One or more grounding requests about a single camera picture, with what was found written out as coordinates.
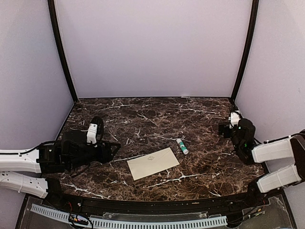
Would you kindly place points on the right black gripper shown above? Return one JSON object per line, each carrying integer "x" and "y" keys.
{"x": 225, "y": 127}

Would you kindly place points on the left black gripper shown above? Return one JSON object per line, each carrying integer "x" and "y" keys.
{"x": 105, "y": 155}

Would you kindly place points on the cream envelope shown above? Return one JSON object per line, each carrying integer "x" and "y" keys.
{"x": 153, "y": 163}

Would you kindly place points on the green white glue stick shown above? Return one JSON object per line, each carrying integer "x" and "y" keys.
{"x": 182, "y": 146}

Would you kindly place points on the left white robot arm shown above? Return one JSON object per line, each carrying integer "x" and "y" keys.
{"x": 75, "y": 149}

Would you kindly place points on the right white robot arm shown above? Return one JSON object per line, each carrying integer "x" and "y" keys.
{"x": 241, "y": 132}

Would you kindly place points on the black front rail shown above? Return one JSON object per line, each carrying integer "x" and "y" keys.
{"x": 233, "y": 204}

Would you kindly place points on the white slotted cable duct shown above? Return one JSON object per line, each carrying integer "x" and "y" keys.
{"x": 125, "y": 221}

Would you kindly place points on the right black frame post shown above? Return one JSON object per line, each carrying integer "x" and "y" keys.
{"x": 246, "y": 51}

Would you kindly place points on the black frame post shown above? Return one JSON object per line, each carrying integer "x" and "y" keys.
{"x": 246, "y": 51}
{"x": 60, "y": 49}

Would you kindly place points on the left black frame post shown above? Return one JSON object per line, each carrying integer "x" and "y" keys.
{"x": 60, "y": 49}

